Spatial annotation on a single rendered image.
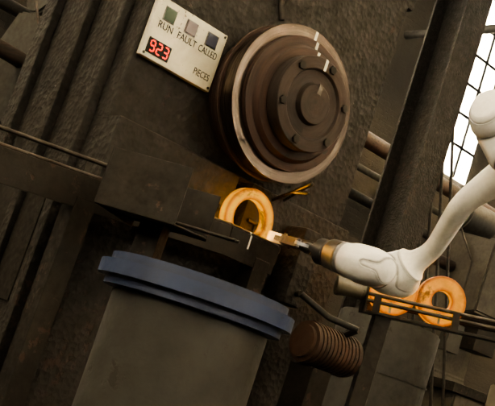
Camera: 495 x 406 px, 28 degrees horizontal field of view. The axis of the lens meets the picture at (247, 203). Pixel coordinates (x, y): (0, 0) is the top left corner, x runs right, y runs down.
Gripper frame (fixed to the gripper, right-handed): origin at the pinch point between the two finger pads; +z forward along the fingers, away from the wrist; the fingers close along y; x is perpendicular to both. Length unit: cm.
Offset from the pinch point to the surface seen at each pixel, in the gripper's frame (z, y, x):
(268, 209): 4.7, -2.9, 7.0
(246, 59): 9, -29, 44
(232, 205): 6.4, -15.8, 4.1
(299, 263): -1.2, 11.8, -4.2
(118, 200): -16, -74, -8
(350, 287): -13.0, 23.9, -6.0
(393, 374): 105, 241, -31
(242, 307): -98, -112, -21
